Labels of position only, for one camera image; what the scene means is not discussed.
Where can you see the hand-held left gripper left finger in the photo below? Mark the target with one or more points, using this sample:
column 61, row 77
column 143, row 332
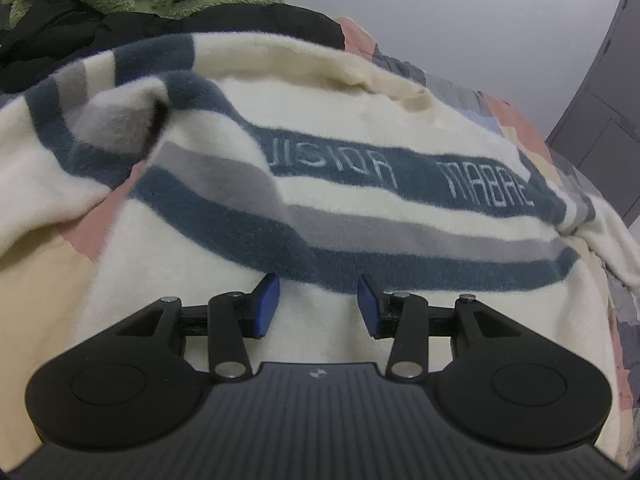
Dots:
column 265, row 305

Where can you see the patchwork bed cover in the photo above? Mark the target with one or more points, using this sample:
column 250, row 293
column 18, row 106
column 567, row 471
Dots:
column 505, row 112

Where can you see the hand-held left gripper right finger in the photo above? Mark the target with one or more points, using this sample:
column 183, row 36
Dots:
column 371, row 305

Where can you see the black jacket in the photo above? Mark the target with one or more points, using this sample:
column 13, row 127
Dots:
column 280, row 22

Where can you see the grey door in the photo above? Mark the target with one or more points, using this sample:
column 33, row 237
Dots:
column 600, row 110

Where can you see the cream striped fleece sweater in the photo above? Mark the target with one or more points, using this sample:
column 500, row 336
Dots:
column 350, row 200

